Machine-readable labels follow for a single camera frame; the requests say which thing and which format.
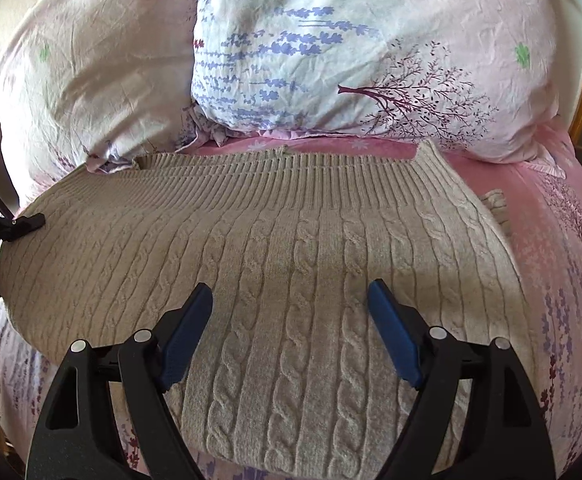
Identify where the pink floral bed sheet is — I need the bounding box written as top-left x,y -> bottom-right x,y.
0,125 -> 582,480

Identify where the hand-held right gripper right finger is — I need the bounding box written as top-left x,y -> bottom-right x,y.
367,280 -> 557,480

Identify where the beige cable knit sweater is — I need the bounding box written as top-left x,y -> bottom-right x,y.
0,139 -> 523,475

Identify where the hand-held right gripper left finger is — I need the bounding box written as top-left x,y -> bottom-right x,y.
25,282 -> 215,480

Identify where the pink floral pillow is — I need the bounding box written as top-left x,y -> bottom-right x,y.
0,0 -> 208,173

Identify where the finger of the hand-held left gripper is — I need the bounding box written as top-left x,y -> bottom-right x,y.
11,213 -> 46,242

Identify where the white lavender print pillow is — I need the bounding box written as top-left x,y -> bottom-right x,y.
190,0 -> 568,163

